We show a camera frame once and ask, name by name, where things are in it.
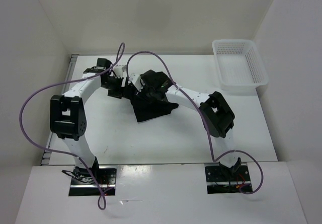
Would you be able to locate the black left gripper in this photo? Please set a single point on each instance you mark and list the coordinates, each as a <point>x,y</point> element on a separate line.
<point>117,93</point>

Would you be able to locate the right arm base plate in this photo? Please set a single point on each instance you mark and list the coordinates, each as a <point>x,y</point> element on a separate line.
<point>217,183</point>

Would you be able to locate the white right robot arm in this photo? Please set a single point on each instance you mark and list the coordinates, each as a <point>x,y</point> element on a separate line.
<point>217,118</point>

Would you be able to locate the black shorts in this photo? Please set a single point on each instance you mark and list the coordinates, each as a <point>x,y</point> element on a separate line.
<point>148,105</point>

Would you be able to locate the white plastic basket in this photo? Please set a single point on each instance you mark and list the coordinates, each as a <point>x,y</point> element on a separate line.
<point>239,65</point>

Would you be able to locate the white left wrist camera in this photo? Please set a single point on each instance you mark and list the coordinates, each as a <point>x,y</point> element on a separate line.
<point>118,71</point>

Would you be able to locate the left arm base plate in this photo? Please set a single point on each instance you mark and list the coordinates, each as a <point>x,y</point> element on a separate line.
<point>82,184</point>

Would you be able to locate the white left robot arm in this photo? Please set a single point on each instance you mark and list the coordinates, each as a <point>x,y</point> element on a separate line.
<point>67,113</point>

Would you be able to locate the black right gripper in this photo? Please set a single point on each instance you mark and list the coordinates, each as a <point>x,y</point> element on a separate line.
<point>143,92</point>

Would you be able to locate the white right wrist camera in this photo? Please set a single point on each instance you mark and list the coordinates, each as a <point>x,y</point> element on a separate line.
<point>136,81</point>

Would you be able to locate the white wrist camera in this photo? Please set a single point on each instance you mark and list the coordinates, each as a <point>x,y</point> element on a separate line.
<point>136,81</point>
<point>118,71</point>

